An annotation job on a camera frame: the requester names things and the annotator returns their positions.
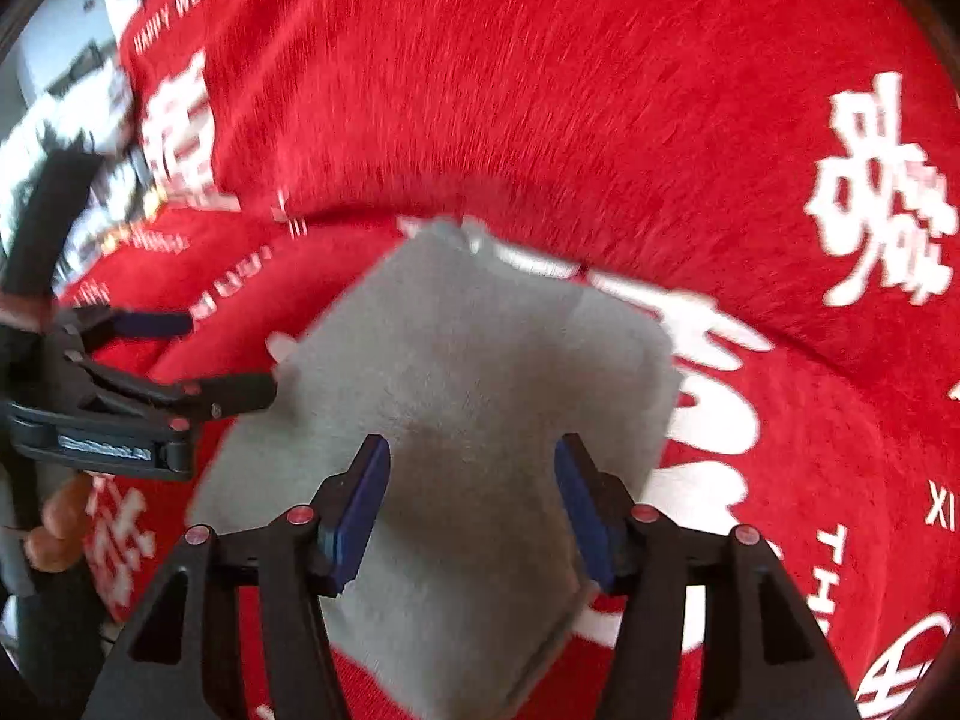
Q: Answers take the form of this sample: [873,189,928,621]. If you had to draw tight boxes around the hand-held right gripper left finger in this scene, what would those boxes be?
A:
[82,433,392,720]

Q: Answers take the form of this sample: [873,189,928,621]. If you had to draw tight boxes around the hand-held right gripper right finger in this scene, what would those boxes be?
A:
[553,433,863,720]

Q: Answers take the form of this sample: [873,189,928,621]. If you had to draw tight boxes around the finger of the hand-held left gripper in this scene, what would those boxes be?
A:
[71,352,280,422]
[56,306,196,352]

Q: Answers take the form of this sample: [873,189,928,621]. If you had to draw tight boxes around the grey knit sweater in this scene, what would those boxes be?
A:
[184,216,683,720]

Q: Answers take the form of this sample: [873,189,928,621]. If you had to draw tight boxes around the person's left hand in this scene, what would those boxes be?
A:
[26,474,95,572]

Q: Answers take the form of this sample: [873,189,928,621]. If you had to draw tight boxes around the black curved bar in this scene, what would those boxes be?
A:
[0,148,102,301]

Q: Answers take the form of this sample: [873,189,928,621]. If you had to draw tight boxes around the red printed blanket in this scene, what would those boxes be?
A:
[56,0,960,720]

